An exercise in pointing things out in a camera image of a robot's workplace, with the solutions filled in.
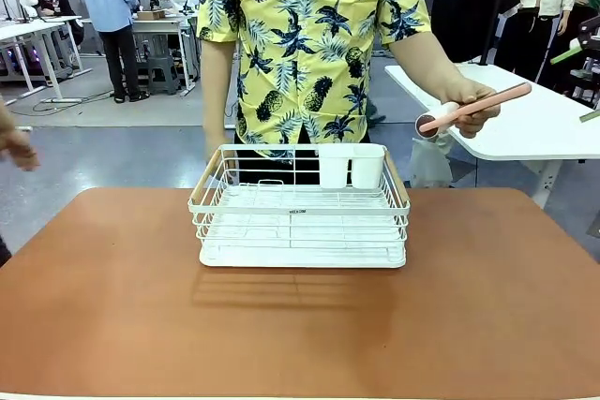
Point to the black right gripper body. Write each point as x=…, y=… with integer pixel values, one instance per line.
x=591, y=34

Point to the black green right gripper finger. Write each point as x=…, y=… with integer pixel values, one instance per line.
x=567, y=53
x=591, y=115

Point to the pink lint roller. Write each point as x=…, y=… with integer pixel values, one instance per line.
x=450, y=115

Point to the person's right forearm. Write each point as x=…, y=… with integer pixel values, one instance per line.
x=219, y=91

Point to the person's left forearm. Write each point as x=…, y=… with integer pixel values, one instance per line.
x=422, y=63

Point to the person's left hand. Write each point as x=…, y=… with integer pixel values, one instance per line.
x=471, y=93

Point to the person's right hand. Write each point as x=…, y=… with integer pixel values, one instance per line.
x=216, y=149

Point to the bystander's hand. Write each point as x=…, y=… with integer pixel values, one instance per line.
x=16, y=142

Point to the white side table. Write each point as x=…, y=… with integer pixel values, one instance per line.
x=525, y=119

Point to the black stand pole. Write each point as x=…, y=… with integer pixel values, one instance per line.
x=492, y=11

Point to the person in black clothes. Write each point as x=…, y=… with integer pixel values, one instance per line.
x=466, y=2

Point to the white plastic bag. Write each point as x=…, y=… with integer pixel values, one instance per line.
x=429, y=166

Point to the white plastic utensil holder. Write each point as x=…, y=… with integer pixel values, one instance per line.
x=351, y=168

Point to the person in yellow pineapple shirt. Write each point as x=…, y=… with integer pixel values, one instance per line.
x=304, y=44

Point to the grey plastic stool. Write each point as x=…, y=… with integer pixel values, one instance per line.
x=162, y=74

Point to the white desk with box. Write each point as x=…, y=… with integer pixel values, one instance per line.
x=159, y=25

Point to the brown cardboard box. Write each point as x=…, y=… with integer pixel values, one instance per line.
x=151, y=15

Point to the seated person in black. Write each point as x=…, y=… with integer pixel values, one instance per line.
x=54, y=2

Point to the long white desk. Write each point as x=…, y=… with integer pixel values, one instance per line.
x=33, y=27

